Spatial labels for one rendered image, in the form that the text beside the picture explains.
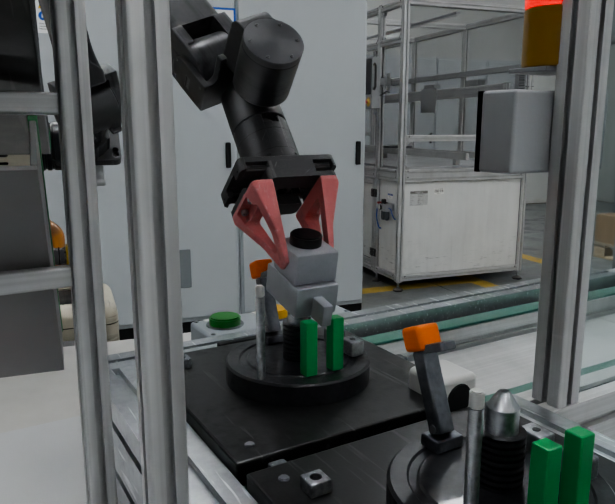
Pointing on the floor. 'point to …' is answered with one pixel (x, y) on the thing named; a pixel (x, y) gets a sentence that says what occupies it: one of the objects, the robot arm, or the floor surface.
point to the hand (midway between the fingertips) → (305, 255)
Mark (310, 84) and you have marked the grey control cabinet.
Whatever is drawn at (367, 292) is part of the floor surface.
